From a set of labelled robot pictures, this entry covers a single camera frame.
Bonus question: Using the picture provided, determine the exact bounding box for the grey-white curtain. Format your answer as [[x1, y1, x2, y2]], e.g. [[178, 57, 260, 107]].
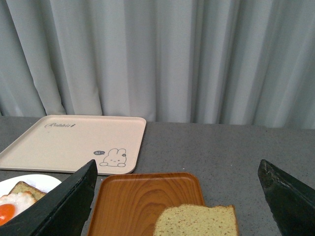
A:
[[0, 0, 315, 129]]

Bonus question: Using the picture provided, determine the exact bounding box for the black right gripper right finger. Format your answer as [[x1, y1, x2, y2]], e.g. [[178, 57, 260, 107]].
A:
[[257, 159, 315, 236]]

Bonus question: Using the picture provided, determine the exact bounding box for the fried egg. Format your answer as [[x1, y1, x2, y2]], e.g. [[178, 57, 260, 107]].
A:
[[0, 191, 37, 226]]

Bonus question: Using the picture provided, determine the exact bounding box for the bread slice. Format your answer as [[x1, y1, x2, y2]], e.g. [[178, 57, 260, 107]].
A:
[[153, 204, 239, 236], [9, 181, 46, 201]]

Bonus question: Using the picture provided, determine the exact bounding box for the pink rabbit tray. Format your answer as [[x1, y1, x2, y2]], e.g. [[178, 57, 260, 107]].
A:
[[0, 115, 147, 176]]

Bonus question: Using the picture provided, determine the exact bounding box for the white round plate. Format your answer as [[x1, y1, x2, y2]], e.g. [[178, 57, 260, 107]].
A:
[[0, 174, 61, 196]]

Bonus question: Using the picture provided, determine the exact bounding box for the brown wooden tray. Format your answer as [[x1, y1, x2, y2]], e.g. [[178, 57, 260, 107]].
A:
[[88, 173, 205, 236]]

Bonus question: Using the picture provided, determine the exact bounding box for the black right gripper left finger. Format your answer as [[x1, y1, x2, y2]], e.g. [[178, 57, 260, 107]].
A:
[[0, 160, 97, 236]]

